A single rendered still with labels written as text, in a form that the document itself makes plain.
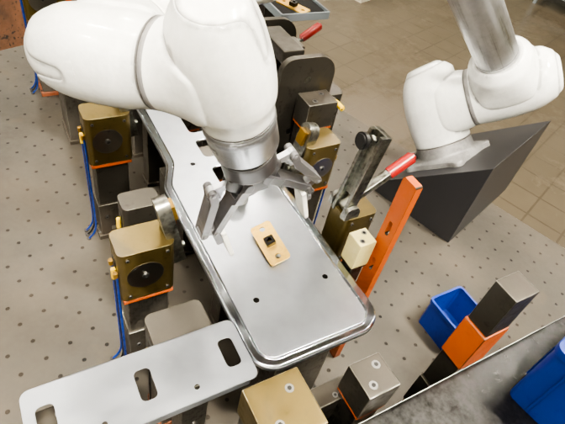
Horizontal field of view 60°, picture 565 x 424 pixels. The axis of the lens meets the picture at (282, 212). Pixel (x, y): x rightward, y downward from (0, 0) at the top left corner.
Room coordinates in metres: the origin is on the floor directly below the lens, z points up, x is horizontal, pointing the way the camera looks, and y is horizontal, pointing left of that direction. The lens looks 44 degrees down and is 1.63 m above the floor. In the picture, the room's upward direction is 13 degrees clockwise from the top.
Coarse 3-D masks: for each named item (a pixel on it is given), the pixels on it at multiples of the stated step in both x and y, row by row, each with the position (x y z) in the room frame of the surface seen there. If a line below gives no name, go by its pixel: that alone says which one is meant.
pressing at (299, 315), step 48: (192, 144) 0.79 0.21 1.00; (192, 192) 0.65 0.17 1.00; (288, 192) 0.71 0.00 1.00; (192, 240) 0.54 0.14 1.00; (240, 240) 0.56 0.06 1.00; (288, 240) 0.59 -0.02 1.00; (240, 288) 0.47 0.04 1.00; (288, 288) 0.49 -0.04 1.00; (336, 288) 0.51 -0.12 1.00; (240, 336) 0.38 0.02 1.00; (288, 336) 0.40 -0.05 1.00; (336, 336) 0.42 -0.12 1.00
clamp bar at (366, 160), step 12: (360, 132) 0.65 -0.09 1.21; (372, 132) 0.67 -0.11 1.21; (384, 132) 0.67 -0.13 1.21; (360, 144) 0.63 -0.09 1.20; (372, 144) 0.65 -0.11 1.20; (384, 144) 0.65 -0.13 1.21; (360, 156) 0.66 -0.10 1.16; (372, 156) 0.64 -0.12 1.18; (360, 168) 0.66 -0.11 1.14; (372, 168) 0.64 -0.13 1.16; (348, 180) 0.66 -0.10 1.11; (360, 180) 0.64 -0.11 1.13; (348, 192) 0.65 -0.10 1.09; (360, 192) 0.64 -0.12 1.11; (336, 204) 0.65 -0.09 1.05; (348, 204) 0.63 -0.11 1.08
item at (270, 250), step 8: (264, 224) 0.60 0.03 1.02; (256, 232) 0.58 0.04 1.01; (264, 232) 0.58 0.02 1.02; (272, 232) 0.58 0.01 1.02; (256, 240) 0.56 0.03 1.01; (264, 240) 0.56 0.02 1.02; (272, 240) 0.56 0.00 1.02; (280, 240) 0.57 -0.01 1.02; (264, 248) 0.55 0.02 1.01; (272, 248) 0.55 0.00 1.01; (280, 248) 0.55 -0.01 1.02; (272, 256) 0.54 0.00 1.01; (288, 256) 0.54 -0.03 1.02; (272, 264) 0.52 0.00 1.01
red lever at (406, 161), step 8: (408, 152) 0.73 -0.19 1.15; (400, 160) 0.71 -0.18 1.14; (408, 160) 0.71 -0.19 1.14; (392, 168) 0.70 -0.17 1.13; (400, 168) 0.70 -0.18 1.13; (376, 176) 0.69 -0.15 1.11; (384, 176) 0.69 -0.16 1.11; (392, 176) 0.69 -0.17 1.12; (368, 184) 0.67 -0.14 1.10; (376, 184) 0.67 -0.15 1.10; (368, 192) 0.67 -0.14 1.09; (344, 200) 0.65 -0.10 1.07
